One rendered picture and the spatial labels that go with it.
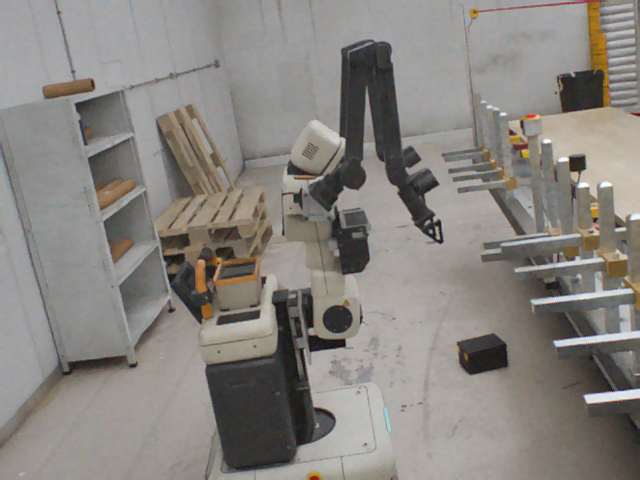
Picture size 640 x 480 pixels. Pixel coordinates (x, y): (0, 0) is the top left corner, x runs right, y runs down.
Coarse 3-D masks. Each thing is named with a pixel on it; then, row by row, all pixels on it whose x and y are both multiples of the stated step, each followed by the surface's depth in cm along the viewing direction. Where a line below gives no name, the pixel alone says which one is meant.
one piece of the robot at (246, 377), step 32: (224, 320) 252; (256, 320) 247; (288, 320) 266; (224, 352) 246; (256, 352) 246; (288, 352) 270; (224, 384) 249; (256, 384) 249; (288, 384) 268; (224, 416) 252; (256, 416) 252; (288, 416) 254; (224, 448) 256; (256, 448) 256; (288, 448) 256
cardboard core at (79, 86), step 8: (72, 80) 446; (80, 80) 444; (88, 80) 442; (48, 88) 445; (56, 88) 444; (64, 88) 444; (72, 88) 443; (80, 88) 443; (88, 88) 443; (48, 96) 447; (56, 96) 447
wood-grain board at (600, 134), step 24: (552, 120) 482; (576, 120) 468; (600, 120) 455; (624, 120) 442; (552, 144) 406; (576, 144) 396; (600, 144) 386; (624, 144) 377; (600, 168) 336; (624, 168) 329; (624, 192) 292; (624, 216) 262
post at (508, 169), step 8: (504, 120) 372; (504, 128) 373; (504, 136) 375; (504, 144) 376; (504, 152) 377; (504, 160) 378; (504, 168) 381; (512, 168) 379; (512, 176) 380; (512, 192) 382
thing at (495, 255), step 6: (480, 252) 262; (486, 252) 261; (492, 252) 260; (498, 252) 259; (528, 252) 258; (534, 252) 258; (540, 252) 258; (546, 252) 258; (552, 252) 258; (558, 252) 257; (480, 258) 263; (486, 258) 260; (492, 258) 260; (498, 258) 260; (504, 258) 259; (510, 258) 259; (516, 258) 259
